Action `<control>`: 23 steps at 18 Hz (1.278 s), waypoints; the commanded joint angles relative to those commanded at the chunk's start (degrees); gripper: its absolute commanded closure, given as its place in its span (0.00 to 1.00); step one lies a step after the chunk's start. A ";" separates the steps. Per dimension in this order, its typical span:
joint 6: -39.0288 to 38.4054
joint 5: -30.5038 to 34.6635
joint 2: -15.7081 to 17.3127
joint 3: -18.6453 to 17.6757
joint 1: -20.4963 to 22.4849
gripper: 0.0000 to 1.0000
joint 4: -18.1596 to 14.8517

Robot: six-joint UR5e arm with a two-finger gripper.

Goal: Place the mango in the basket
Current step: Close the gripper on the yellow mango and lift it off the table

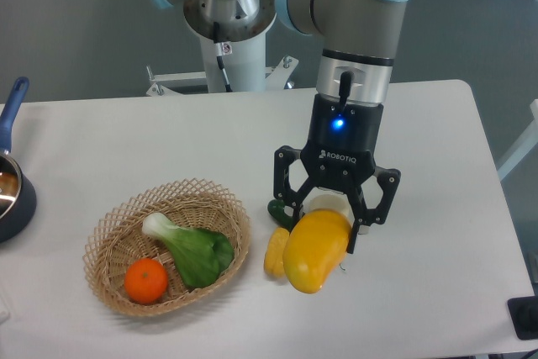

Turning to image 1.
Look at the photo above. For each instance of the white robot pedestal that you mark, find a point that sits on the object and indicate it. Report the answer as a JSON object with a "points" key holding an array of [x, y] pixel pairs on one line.
{"points": [[228, 66]]}

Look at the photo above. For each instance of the yellow corn cob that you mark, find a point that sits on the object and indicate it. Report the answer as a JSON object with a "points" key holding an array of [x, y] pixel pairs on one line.
{"points": [[273, 260]]}

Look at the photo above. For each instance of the dark blue saucepan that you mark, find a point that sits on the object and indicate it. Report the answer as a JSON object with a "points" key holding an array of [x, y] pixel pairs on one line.
{"points": [[18, 196]]}

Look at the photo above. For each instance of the green pepper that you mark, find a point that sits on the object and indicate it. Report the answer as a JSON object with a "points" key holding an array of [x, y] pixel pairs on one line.
{"points": [[277, 209]]}

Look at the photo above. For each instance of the orange tangerine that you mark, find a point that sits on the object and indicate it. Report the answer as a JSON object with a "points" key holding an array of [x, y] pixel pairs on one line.
{"points": [[145, 281]]}

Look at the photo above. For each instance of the black device at table edge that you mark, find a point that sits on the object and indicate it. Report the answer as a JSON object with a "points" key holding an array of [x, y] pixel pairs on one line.
{"points": [[523, 313]]}

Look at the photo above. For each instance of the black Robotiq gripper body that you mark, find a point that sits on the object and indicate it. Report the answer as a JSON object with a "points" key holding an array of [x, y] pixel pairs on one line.
{"points": [[339, 153]]}

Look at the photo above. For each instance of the green bok choy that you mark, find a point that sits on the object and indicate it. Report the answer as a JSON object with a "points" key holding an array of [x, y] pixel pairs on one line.
{"points": [[199, 255]]}

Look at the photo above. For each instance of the white cylindrical vegetable piece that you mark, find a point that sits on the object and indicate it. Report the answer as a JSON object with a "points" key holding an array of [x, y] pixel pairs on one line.
{"points": [[331, 202]]}

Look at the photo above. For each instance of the white frame at right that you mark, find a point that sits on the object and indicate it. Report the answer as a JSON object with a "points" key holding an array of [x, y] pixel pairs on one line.
{"points": [[521, 147]]}

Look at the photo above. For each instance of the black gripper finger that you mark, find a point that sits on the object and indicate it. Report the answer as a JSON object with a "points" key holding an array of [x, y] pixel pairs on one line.
{"points": [[284, 157], [388, 180]]}

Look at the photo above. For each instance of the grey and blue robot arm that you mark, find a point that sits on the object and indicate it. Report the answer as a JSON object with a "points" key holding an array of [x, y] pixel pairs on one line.
{"points": [[360, 44]]}

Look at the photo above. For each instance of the yellow mango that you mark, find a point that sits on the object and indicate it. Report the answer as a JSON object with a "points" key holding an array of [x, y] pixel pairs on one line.
{"points": [[315, 247]]}

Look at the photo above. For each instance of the woven wicker basket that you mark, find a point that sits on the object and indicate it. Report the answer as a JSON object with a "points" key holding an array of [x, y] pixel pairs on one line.
{"points": [[118, 241]]}

